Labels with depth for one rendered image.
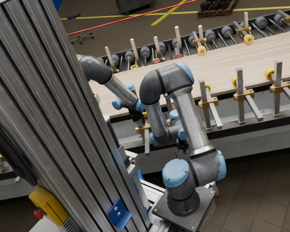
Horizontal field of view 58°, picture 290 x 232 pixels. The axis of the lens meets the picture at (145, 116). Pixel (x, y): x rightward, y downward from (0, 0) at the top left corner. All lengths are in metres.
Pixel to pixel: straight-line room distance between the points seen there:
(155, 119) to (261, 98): 1.22
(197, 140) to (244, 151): 1.57
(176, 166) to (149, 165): 1.52
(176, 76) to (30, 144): 0.66
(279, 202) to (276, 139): 0.55
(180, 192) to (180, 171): 0.09
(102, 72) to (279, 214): 1.80
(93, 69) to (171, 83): 0.39
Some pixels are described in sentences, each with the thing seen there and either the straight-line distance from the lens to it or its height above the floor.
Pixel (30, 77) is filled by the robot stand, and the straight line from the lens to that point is 0.71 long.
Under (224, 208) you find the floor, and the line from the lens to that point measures 2.48.
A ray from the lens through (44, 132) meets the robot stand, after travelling 0.75.
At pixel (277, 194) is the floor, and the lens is 2.58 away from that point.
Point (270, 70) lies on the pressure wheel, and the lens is 2.20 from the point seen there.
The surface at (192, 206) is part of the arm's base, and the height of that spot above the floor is 1.08.
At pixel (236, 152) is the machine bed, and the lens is 2.65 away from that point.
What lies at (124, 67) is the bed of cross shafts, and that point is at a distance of 3.33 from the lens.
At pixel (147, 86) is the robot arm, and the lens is 1.15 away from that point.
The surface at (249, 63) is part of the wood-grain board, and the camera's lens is 2.47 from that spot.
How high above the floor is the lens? 2.09
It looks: 36 degrees down
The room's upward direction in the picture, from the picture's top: 18 degrees counter-clockwise
